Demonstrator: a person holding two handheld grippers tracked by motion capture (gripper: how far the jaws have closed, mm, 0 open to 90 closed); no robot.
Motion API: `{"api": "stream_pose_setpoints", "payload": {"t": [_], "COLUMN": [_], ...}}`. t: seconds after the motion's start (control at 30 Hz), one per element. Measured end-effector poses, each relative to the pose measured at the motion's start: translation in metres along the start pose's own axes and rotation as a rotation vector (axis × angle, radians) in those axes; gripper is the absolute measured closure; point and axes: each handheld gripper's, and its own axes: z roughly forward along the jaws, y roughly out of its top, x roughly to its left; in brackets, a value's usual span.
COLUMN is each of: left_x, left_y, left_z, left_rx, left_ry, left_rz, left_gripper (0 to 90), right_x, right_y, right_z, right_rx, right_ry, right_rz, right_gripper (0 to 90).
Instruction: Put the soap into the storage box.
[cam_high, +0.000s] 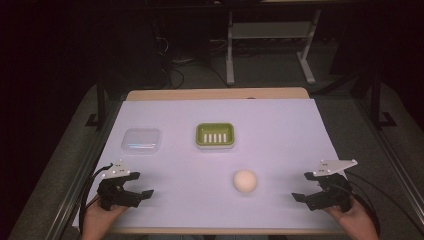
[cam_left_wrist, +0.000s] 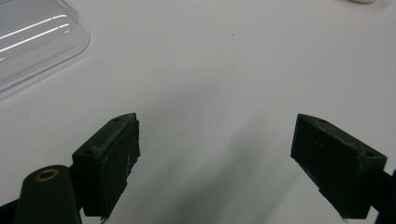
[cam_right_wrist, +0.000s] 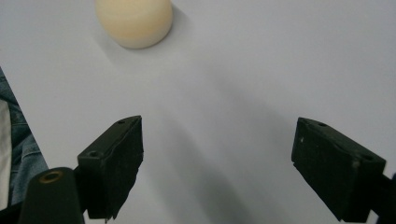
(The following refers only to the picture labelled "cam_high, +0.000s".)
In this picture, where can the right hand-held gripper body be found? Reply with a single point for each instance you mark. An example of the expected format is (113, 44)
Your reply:
(333, 195)

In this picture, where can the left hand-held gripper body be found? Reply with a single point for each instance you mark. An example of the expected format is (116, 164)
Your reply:
(113, 196)

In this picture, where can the person's left hand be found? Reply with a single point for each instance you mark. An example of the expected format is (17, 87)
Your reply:
(96, 221)

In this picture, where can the person's right hand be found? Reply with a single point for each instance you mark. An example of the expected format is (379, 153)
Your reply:
(358, 223)

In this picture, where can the clear plastic lid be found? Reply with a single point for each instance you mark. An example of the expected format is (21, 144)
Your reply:
(141, 140)

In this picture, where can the cream round soap ball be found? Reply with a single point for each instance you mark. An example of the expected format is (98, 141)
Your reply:
(245, 181)

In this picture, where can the white table mat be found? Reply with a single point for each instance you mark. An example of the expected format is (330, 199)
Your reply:
(266, 133)

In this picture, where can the black metal stand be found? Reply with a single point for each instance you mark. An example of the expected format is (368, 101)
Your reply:
(101, 106)
(376, 103)

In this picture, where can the green soap dish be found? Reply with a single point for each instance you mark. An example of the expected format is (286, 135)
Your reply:
(215, 128)

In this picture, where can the aluminium frame rail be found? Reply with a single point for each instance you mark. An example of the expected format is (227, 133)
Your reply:
(393, 166)
(80, 186)

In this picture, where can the white metal desk frame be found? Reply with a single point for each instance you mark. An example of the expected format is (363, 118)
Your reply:
(271, 30)

